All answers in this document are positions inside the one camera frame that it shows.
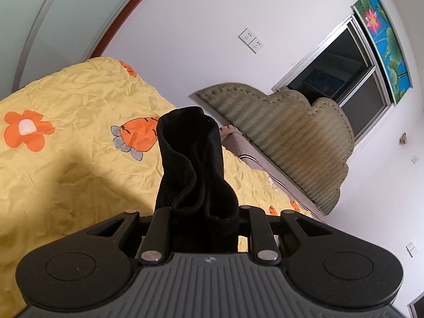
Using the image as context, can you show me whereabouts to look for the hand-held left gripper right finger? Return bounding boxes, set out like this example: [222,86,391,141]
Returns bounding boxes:
[237,205,332,267]

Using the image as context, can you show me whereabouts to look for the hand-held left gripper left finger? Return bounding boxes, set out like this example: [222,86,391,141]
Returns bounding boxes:
[87,206,173,267]

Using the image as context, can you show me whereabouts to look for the black pants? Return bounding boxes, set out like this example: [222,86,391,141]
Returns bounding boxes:
[154,106,240,254]

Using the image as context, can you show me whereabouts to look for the green striped padded headboard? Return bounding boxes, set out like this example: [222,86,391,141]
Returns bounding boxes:
[190,82,356,216]

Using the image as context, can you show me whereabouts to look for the yellow printed bed sheet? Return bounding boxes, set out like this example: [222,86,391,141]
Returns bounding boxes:
[0,56,316,309]

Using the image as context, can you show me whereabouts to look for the frosted glass sliding door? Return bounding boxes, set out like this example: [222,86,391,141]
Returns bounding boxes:
[0,0,160,99]

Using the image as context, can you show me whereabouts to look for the aluminium frame window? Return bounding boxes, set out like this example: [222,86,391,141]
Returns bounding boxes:
[272,11,397,147]

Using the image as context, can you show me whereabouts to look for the white wall socket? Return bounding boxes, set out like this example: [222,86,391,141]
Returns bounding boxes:
[248,38,265,54]
[238,28,257,46]

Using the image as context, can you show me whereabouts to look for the brown wooden door frame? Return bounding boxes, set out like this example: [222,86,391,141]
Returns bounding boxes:
[90,0,169,59]

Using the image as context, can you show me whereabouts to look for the lotus flower wall poster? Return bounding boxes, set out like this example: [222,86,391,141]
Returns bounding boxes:
[351,0,414,105]

